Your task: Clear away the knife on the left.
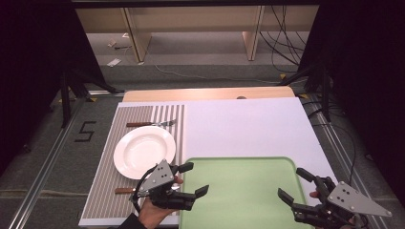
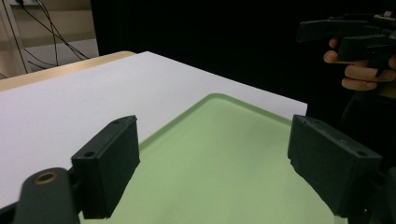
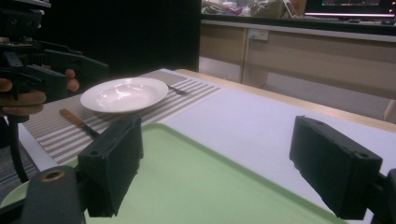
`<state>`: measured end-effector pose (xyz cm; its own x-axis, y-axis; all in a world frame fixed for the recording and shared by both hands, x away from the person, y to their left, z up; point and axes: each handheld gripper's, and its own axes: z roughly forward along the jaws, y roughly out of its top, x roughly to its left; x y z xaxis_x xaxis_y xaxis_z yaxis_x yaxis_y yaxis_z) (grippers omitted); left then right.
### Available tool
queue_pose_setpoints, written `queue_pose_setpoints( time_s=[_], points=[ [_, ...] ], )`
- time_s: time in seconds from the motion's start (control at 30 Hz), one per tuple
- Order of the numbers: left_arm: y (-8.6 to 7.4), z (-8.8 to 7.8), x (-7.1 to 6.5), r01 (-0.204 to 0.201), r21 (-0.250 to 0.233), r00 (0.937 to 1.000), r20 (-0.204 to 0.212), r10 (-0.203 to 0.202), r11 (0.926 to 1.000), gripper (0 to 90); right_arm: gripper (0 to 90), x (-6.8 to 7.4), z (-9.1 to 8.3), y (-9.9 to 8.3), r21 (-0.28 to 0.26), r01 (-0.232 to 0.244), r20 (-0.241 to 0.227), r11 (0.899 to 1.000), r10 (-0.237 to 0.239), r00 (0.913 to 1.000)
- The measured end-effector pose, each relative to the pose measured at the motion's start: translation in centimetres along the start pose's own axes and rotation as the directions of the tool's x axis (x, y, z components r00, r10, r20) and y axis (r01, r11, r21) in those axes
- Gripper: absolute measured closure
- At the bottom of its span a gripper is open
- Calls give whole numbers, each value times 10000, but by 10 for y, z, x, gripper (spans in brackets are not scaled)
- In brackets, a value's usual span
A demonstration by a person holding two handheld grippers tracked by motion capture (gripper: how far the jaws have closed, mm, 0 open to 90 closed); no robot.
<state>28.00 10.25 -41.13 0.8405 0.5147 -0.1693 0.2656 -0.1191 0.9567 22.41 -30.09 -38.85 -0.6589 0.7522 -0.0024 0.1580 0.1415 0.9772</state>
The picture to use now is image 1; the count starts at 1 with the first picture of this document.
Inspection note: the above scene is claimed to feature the grey striped placemat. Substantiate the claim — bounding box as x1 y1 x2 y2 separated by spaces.
81 104 186 221

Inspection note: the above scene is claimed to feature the black floor cable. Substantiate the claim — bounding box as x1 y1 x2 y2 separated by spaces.
306 99 358 187

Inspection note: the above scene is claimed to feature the person's dark sleeve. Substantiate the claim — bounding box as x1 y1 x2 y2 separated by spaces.
117 212 146 229

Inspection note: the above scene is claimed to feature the white floor cable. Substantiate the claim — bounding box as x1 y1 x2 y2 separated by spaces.
152 62 283 86

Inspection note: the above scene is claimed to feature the person's left hand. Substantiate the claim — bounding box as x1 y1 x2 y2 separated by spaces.
138 176 184 229

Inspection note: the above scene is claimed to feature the white scrap on floor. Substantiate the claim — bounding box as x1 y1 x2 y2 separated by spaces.
106 57 123 68

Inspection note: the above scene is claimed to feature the white table board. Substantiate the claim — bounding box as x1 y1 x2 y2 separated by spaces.
77 96 339 228

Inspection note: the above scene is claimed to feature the light wooden desk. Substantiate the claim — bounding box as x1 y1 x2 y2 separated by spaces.
75 5 320 63

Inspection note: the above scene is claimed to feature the green tray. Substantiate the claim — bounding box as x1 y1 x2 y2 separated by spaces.
179 156 315 229

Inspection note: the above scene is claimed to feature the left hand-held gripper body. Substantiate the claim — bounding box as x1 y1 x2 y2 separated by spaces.
129 158 196 212

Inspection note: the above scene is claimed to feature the aluminium floor rail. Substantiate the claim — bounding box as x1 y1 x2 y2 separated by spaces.
302 93 385 229
7 94 90 229

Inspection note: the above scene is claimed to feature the knife with wooden handle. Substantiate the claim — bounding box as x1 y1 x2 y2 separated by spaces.
114 185 181 196

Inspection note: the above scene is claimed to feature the fork with wooden handle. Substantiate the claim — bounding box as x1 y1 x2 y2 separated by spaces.
125 118 178 129

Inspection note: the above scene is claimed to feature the bundle of black cables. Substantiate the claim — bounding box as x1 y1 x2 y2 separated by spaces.
258 4 309 67

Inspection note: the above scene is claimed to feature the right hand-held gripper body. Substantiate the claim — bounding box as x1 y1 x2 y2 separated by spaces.
291 176 394 229

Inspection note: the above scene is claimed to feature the black curtain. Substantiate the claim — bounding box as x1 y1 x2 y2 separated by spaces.
0 0 108 179
297 0 405 199

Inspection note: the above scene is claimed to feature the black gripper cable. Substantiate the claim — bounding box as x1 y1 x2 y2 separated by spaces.
131 164 160 215

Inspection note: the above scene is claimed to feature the black metal stand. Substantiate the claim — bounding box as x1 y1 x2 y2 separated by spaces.
277 62 332 124
58 67 120 129

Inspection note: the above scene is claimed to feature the white round plate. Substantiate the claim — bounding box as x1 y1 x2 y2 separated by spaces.
113 125 177 181

